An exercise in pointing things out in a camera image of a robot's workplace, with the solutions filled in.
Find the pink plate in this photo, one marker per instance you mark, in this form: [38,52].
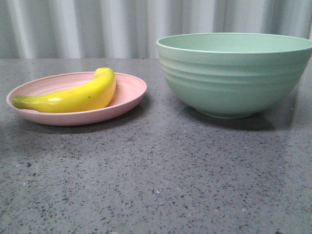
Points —
[129,93]

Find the yellow banana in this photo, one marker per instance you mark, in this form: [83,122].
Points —
[95,94]

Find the green bowl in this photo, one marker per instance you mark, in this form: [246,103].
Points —
[232,75]

